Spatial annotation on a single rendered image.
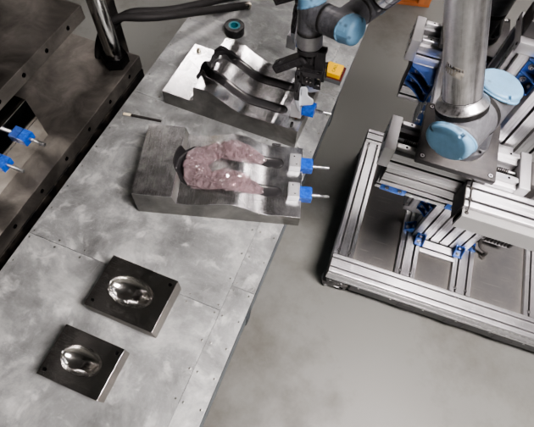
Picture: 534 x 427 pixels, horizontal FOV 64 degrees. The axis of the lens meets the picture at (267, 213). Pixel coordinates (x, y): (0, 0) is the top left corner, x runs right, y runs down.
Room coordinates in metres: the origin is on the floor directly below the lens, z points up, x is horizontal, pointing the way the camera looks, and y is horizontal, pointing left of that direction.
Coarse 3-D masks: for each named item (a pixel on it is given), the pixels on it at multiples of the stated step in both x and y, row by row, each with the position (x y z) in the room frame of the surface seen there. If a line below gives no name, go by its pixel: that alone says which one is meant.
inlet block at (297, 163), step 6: (294, 156) 0.81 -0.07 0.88; (300, 156) 0.81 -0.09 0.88; (294, 162) 0.78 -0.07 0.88; (300, 162) 0.78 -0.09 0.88; (306, 162) 0.80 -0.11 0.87; (312, 162) 0.80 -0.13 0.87; (288, 168) 0.78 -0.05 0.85; (294, 168) 0.77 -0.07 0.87; (300, 168) 0.77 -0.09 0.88; (306, 168) 0.77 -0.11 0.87; (312, 168) 0.78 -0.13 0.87; (318, 168) 0.79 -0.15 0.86; (324, 168) 0.79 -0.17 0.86
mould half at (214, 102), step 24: (192, 48) 1.26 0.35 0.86; (240, 48) 1.21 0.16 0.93; (192, 72) 1.14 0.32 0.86; (240, 72) 1.11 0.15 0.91; (264, 72) 1.15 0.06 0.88; (288, 72) 1.16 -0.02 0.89; (168, 96) 1.03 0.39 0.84; (192, 96) 1.02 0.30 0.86; (216, 96) 0.98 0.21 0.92; (264, 96) 1.04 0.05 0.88; (288, 96) 1.05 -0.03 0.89; (216, 120) 0.98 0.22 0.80; (240, 120) 0.95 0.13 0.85; (264, 120) 0.93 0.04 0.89; (288, 120) 0.94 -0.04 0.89; (288, 144) 0.90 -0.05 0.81
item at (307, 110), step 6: (294, 102) 0.97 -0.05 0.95; (294, 108) 0.95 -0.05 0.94; (300, 108) 0.95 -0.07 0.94; (306, 108) 0.95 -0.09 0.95; (312, 108) 0.95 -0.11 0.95; (294, 114) 0.95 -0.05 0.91; (300, 114) 0.94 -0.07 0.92; (306, 114) 0.94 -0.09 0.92; (312, 114) 0.94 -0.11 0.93; (330, 114) 0.94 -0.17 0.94
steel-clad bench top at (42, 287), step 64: (256, 0) 1.66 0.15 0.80; (128, 128) 0.90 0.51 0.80; (192, 128) 0.93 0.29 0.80; (320, 128) 1.00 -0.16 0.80; (64, 192) 0.62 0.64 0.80; (128, 192) 0.65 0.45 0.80; (64, 256) 0.41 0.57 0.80; (128, 256) 0.44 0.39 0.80; (192, 256) 0.46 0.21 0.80; (256, 256) 0.48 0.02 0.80; (0, 320) 0.21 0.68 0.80; (64, 320) 0.23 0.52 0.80; (192, 320) 0.27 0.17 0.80; (0, 384) 0.06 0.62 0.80; (128, 384) 0.09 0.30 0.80; (192, 384) 0.11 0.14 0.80
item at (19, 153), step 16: (0, 112) 0.79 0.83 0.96; (16, 112) 0.80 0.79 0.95; (32, 112) 0.84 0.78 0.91; (0, 128) 0.73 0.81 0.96; (16, 128) 0.77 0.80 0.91; (32, 128) 0.81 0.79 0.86; (0, 144) 0.70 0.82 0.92; (16, 144) 0.74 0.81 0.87; (32, 144) 0.78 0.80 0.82; (16, 160) 0.71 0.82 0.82; (0, 176) 0.64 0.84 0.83; (0, 192) 0.60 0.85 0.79
